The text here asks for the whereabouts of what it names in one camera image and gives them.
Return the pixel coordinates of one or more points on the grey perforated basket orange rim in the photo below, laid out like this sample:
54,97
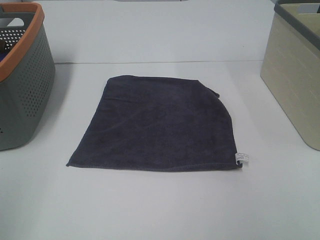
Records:
27,73

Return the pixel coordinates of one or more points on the beige basket grey rim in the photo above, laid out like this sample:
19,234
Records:
291,65

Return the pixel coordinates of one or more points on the dark grey towel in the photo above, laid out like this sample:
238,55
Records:
158,124

